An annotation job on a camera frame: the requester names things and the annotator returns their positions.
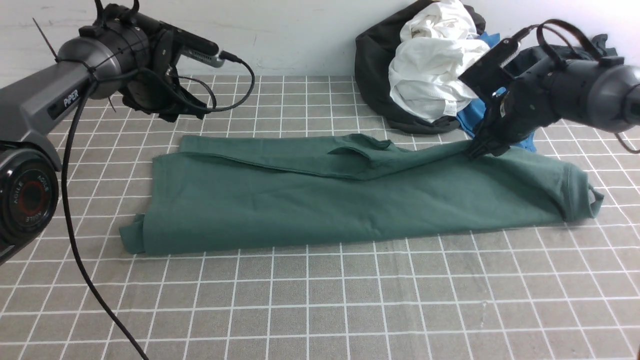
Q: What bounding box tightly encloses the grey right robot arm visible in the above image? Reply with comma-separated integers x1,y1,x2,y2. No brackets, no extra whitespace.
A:
460,56,639,159

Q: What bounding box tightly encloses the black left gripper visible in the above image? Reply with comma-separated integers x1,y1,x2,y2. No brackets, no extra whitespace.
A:
119,28,208,123

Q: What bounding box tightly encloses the checkered grey tablecloth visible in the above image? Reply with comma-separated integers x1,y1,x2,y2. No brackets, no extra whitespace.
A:
0,75,640,360

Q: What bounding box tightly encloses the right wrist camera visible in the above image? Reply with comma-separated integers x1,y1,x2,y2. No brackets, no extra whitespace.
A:
458,38,521,103

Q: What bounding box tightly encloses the green long-sleeved shirt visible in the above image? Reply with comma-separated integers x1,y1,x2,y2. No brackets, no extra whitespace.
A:
119,133,604,256

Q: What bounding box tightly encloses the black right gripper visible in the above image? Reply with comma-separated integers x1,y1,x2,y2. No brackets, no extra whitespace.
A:
467,60,560,160

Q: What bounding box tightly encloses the blue shirt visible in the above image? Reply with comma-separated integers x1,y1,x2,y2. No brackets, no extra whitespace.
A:
456,33,537,153

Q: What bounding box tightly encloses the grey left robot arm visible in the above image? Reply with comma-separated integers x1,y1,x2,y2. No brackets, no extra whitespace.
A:
0,20,220,263

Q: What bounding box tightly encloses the black cable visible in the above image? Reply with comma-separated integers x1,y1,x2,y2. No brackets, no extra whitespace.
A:
60,50,256,360

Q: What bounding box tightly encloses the dark grey crumpled shirt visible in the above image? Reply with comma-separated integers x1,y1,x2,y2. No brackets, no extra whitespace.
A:
504,33,618,69

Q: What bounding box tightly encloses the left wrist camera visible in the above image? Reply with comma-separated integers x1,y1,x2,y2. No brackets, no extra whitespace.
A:
134,13,225,70

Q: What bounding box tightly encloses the black garment under white shirt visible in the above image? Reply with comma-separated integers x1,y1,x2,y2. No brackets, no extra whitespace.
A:
354,0,487,135

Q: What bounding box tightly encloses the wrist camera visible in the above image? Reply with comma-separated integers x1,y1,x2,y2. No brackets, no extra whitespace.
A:
458,38,521,103
134,13,225,70

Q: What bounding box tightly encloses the white shirt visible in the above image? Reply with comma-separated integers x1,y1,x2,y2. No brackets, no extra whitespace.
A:
388,0,490,123

